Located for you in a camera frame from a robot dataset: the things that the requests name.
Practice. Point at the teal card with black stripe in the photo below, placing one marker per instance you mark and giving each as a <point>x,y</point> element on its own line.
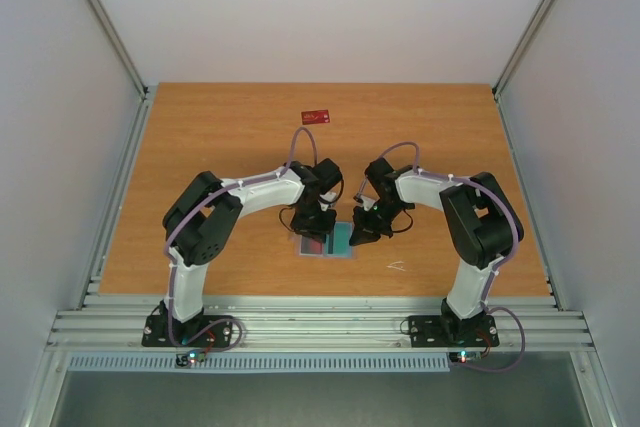
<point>337,242</point>

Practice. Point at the red VIP card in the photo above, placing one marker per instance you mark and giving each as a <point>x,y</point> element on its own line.
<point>314,117</point>
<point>310,247</point>

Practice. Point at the controller circuit board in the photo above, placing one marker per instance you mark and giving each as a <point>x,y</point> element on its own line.
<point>190,359</point>
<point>465,356</point>

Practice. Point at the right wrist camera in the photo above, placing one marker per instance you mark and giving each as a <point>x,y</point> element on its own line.
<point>363,201</point>

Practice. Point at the left controller circuit board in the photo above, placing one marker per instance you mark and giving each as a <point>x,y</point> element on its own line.
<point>190,359</point>

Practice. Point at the right controller circuit board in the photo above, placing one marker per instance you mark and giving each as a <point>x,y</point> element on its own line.
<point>465,356</point>

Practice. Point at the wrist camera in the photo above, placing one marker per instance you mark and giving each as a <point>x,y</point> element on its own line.
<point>328,200</point>
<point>363,201</point>

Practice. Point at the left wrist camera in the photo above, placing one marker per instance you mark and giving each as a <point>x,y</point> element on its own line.
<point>328,200</point>

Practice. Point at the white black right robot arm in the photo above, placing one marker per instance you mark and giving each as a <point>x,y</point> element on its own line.
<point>484,228</point>

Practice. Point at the aluminium front rail frame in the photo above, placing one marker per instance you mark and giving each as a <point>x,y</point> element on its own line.
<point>314,324</point>

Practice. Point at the right aluminium frame post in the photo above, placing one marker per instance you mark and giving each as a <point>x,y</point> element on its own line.
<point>534,25</point>

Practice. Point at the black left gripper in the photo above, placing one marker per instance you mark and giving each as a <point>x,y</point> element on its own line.
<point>314,233</point>

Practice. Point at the grey slotted cable duct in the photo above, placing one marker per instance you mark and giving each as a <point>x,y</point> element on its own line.
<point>259,363</point>

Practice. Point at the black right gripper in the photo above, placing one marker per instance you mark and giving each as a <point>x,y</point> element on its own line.
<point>370,225</point>

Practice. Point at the aluminium frame post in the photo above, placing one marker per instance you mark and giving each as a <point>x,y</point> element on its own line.
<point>534,25</point>
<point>105,23</point>

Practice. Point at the left aluminium frame post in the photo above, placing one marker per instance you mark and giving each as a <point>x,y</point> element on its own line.
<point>105,23</point>

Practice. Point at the pink leather card holder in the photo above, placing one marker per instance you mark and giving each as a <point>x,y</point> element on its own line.
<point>335,246</point>

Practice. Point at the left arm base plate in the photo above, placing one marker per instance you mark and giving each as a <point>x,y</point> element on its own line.
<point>202,331</point>

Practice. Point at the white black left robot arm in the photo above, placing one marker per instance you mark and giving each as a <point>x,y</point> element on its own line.
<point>200,222</point>

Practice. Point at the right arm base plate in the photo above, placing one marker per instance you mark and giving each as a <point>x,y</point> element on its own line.
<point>448,330</point>

